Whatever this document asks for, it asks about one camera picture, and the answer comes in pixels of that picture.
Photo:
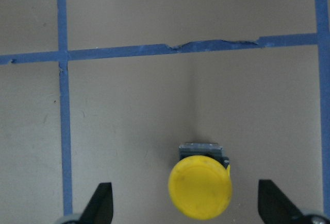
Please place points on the brown paper table cover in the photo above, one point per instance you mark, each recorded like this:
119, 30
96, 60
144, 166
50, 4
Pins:
106, 90

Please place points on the yellow push button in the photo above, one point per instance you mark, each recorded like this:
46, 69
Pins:
199, 184

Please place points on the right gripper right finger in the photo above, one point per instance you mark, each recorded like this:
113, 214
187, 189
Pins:
274, 206

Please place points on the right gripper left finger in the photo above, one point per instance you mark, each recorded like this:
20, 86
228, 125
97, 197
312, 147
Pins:
100, 207

